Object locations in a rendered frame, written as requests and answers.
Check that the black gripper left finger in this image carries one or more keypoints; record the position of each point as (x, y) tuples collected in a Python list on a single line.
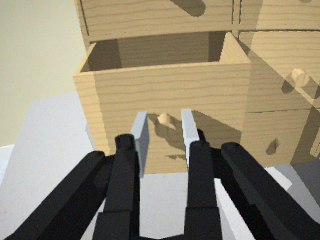
[(67, 211)]

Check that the small tan wooden chest of drawers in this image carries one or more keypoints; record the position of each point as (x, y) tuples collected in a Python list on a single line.
[(232, 28)]

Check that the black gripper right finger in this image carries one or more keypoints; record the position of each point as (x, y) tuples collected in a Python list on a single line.
[(267, 209)]

